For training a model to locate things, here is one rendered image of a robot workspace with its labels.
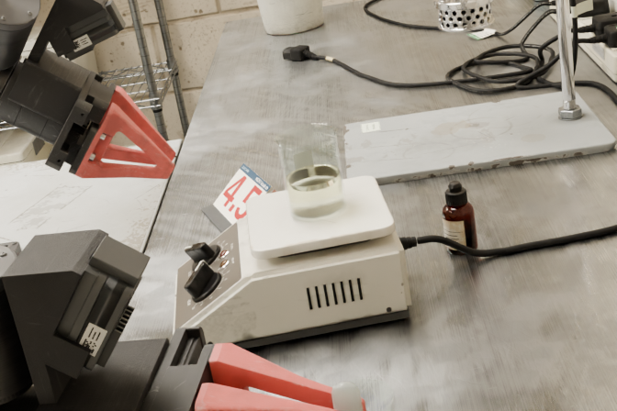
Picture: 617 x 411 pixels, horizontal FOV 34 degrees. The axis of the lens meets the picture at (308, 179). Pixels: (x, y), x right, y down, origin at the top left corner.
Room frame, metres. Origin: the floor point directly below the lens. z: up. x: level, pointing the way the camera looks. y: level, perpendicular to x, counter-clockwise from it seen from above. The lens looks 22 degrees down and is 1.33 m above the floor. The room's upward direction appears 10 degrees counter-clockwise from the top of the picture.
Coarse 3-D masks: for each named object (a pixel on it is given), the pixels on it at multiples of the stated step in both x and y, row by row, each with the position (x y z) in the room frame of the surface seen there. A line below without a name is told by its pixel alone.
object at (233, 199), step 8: (240, 176) 1.06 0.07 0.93; (248, 176) 1.04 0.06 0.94; (232, 184) 1.06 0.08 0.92; (240, 184) 1.04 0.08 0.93; (248, 184) 1.03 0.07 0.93; (256, 184) 1.02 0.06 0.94; (224, 192) 1.06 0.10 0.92; (232, 192) 1.04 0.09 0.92; (240, 192) 1.03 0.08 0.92; (248, 192) 1.02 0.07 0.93; (256, 192) 1.00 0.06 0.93; (264, 192) 0.99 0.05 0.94; (224, 200) 1.05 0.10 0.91; (232, 200) 1.03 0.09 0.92; (240, 200) 1.02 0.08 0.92; (224, 208) 1.03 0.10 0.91; (232, 208) 1.02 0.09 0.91; (240, 208) 1.01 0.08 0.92; (232, 216) 1.01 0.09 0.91; (240, 216) 0.99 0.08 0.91
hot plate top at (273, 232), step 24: (360, 192) 0.82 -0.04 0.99; (264, 216) 0.81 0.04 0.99; (288, 216) 0.80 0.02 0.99; (336, 216) 0.78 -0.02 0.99; (360, 216) 0.77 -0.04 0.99; (384, 216) 0.76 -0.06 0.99; (264, 240) 0.76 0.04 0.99; (288, 240) 0.75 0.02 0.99; (312, 240) 0.74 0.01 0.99; (336, 240) 0.74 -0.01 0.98; (360, 240) 0.74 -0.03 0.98
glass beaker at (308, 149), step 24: (312, 120) 0.82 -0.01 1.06; (288, 144) 0.82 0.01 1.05; (312, 144) 0.77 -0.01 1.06; (336, 144) 0.79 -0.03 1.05; (288, 168) 0.78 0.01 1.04; (312, 168) 0.77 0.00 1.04; (336, 168) 0.78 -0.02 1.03; (288, 192) 0.79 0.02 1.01; (312, 192) 0.77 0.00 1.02; (336, 192) 0.78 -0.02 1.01; (312, 216) 0.77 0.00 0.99
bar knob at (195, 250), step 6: (192, 246) 0.83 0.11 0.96; (198, 246) 0.82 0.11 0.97; (204, 246) 0.81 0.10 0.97; (210, 246) 0.84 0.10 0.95; (216, 246) 0.83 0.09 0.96; (186, 252) 0.83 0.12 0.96; (192, 252) 0.82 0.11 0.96; (198, 252) 0.82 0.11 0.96; (204, 252) 0.81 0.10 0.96; (210, 252) 0.81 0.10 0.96; (216, 252) 0.82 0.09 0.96; (192, 258) 0.83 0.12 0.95; (198, 258) 0.82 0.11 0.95; (204, 258) 0.82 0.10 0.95; (210, 258) 0.81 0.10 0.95; (192, 270) 0.82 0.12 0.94
